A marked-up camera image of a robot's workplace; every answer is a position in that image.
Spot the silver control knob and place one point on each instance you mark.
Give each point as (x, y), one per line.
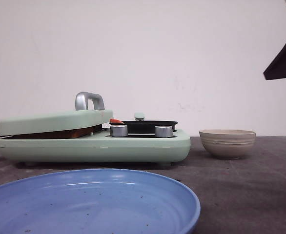
(163, 131)
(118, 131)

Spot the orange shrimp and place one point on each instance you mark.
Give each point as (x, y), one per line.
(115, 121)

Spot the right silver control knob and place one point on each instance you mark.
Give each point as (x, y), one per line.
(163, 131)

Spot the black round frying pan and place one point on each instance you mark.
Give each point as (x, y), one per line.
(142, 126)

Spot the blue round plate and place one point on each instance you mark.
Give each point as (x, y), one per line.
(98, 201)

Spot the beige ribbed ceramic bowl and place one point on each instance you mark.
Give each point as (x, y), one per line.
(227, 144)

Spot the breakfast maker hinged lid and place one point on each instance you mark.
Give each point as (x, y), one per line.
(89, 112)

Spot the left silver control knob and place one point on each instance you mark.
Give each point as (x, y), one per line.
(118, 131)

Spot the white bread slice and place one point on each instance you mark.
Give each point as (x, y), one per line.
(65, 134)

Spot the mint green breakfast maker base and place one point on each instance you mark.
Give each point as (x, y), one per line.
(99, 147)

